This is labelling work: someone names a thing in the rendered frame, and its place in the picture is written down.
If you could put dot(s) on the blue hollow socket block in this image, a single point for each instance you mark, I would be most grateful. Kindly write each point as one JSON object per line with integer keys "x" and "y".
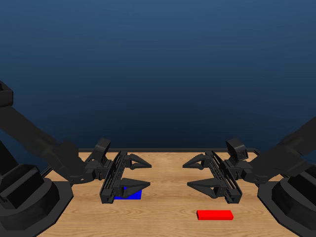
{"x": 135, "y": 196}

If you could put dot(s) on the thin red peg bar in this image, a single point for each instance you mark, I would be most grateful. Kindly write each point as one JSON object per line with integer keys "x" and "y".
{"x": 214, "y": 215}

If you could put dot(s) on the black table frame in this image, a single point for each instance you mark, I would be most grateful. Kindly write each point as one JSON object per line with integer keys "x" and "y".
{"x": 172, "y": 149}

